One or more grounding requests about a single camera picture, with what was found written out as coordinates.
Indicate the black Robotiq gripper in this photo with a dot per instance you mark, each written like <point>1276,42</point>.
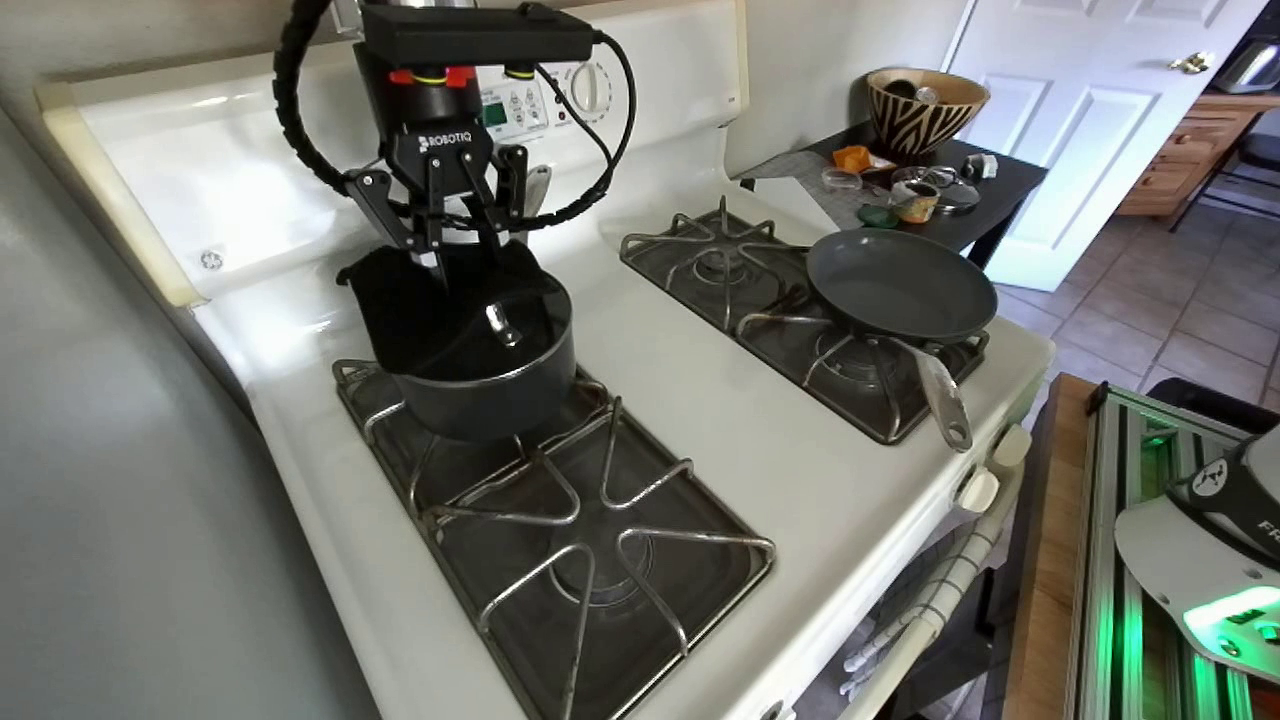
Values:
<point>440,133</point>

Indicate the white stove timer knob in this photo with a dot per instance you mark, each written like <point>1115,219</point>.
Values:
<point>593,91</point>

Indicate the dark grey saucepan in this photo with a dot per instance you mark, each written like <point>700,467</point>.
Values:
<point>492,407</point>

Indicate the white gas stove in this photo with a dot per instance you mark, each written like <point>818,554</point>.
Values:
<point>745,442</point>

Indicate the small orange fruit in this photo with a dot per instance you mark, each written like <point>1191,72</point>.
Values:
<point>853,158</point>

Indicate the grey white refrigerator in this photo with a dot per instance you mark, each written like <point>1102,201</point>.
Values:
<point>132,467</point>

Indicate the green food piece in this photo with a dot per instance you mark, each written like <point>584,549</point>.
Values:
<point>875,214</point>

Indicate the large black burner grate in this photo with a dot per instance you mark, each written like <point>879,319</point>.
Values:
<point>667,575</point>

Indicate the grey frying pan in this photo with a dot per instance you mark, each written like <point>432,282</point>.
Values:
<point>901,285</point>

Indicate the patterned brown bowl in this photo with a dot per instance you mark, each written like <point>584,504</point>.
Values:
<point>935,123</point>

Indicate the small glass jar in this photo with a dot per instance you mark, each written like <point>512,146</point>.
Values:
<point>983,167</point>

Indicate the black side table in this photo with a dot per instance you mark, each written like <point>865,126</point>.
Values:
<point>1001,201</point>

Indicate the white panel door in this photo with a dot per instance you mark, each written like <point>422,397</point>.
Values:
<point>1106,146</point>

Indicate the wooden board edge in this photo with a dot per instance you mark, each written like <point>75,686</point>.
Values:
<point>1045,560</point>

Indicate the wooden cabinet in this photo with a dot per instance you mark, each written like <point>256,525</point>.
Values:
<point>1186,154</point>

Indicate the metal door knob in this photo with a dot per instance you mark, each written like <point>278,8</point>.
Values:
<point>1194,63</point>

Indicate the dark appliance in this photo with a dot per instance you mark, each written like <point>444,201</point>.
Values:
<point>1252,66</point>

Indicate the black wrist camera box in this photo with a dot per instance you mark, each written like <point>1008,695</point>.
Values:
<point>465,35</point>

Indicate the aluminium frame rail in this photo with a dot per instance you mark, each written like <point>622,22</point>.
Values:
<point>1102,601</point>

